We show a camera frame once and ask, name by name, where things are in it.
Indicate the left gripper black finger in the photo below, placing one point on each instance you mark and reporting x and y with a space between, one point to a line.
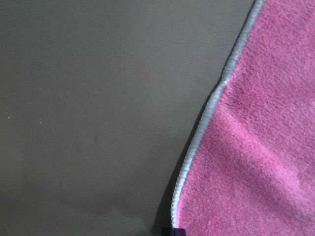
173 232

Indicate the pink and grey towel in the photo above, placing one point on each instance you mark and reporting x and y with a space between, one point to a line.
250 167

